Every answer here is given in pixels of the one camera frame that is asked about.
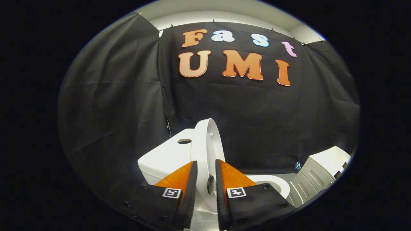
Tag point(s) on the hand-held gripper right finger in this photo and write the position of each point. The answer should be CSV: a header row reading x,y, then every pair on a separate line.
x,y
221,199

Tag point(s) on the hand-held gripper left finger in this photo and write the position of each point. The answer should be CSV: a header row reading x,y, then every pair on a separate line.
x,y
189,192

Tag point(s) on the white toilet lid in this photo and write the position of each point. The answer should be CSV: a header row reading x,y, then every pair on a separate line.
x,y
202,144

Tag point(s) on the white toilet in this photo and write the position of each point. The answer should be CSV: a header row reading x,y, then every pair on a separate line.
x,y
163,157

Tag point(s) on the small pale blue object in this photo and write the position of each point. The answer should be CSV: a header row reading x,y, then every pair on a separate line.
x,y
297,166

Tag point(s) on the black backdrop cloth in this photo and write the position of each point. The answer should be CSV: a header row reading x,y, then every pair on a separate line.
x,y
257,122

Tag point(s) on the white cabinet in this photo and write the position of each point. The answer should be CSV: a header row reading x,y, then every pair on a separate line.
x,y
324,163

